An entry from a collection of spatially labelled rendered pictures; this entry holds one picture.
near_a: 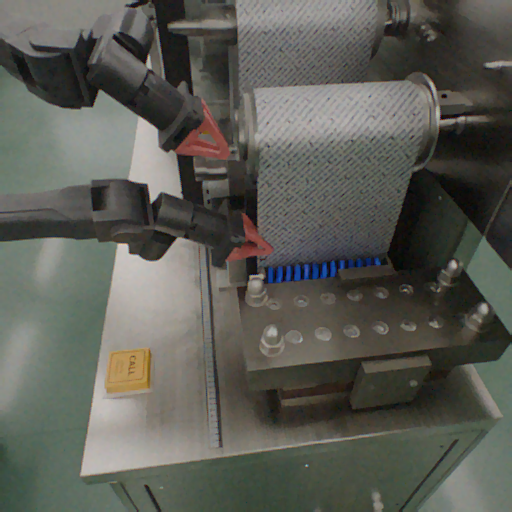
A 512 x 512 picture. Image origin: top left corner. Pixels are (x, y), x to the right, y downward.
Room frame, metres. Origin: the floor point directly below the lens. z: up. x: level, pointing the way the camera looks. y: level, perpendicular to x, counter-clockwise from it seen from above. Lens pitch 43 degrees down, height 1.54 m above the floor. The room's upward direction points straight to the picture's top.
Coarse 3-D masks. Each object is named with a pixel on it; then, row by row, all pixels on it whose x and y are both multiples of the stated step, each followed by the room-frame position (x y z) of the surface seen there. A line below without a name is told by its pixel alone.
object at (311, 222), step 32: (288, 192) 0.51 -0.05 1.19; (320, 192) 0.52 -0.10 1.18; (352, 192) 0.52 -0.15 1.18; (384, 192) 0.53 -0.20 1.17; (288, 224) 0.51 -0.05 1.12; (320, 224) 0.52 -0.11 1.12; (352, 224) 0.53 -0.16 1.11; (384, 224) 0.53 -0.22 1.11; (288, 256) 0.51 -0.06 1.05; (320, 256) 0.52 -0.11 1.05; (352, 256) 0.53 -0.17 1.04
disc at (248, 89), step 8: (248, 88) 0.57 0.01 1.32; (248, 96) 0.57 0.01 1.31; (256, 120) 0.51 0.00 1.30; (256, 128) 0.51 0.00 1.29; (256, 136) 0.50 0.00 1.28; (256, 144) 0.50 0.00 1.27; (256, 152) 0.49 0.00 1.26; (256, 160) 0.49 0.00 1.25; (256, 168) 0.50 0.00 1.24; (256, 176) 0.50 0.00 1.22
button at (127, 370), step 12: (144, 348) 0.41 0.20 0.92; (108, 360) 0.39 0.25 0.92; (120, 360) 0.39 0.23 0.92; (132, 360) 0.39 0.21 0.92; (144, 360) 0.39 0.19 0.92; (108, 372) 0.36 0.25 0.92; (120, 372) 0.36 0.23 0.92; (132, 372) 0.36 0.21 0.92; (144, 372) 0.36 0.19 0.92; (108, 384) 0.34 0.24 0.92; (120, 384) 0.34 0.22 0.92; (132, 384) 0.34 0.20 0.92; (144, 384) 0.35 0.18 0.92
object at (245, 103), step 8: (424, 96) 0.58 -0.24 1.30; (248, 104) 0.55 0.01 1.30; (424, 104) 0.57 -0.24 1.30; (248, 112) 0.54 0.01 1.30; (424, 112) 0.56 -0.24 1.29; (248, 120) 0.53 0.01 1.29; (424, 120) 0.55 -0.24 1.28; (248, 128) 0.52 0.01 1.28; (424, 128) 0.55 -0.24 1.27; (248, 136) 0.52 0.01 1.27; (424, 136) 0.54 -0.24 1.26; (248, 144) 0.52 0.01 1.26; (424, 144) 0.54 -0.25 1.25; (248, 152) 0.52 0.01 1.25; (248, 160) 0.52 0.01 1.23; (248, 168) 0.52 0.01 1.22
